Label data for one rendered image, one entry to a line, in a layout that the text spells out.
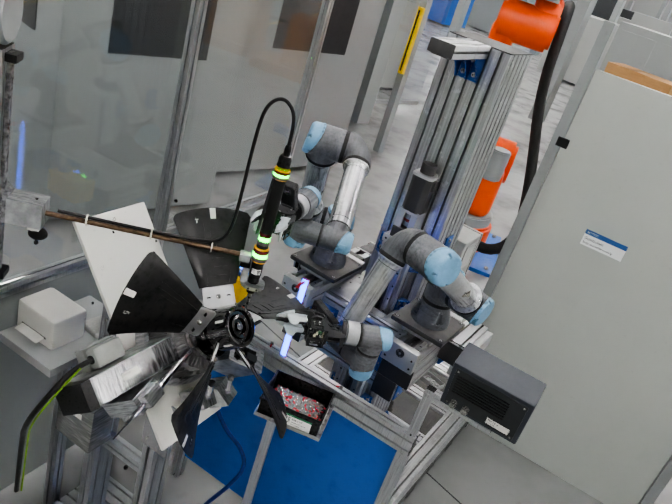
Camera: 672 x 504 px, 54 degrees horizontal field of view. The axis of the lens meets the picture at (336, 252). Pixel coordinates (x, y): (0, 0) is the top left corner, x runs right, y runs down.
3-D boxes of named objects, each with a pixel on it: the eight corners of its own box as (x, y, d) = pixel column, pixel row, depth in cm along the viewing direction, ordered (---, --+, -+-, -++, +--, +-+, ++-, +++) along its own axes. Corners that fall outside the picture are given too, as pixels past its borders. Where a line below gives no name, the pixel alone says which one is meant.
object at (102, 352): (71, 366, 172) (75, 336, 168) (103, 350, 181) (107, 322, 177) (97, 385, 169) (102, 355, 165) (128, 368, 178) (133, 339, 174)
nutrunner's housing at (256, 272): (243, 294, 189) (281, 145, 169) (243, 287, 192) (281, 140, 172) (256, 296, 190) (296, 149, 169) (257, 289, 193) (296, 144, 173)
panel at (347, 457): (184, 455, 282) (214, 331, 253) (185, 454, 282) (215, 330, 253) (344, 572, 253) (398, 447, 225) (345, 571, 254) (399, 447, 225)
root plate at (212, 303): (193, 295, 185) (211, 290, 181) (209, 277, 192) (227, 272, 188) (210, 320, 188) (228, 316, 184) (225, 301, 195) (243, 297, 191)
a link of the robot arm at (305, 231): (312, 255, 210) (321, 225, 205) (278, 245, 209) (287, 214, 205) (315, 245, 217) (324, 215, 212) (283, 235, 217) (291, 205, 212)
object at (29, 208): (-2, 224, 171) (0, 195, 168) (8, 213, 178) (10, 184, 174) (40, 232, 173) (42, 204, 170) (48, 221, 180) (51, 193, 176)
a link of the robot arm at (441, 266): (470, 285, 248) (421, 225, 204) (501, 307, 240) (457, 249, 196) (450, 310, 248) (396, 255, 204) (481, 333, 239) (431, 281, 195)
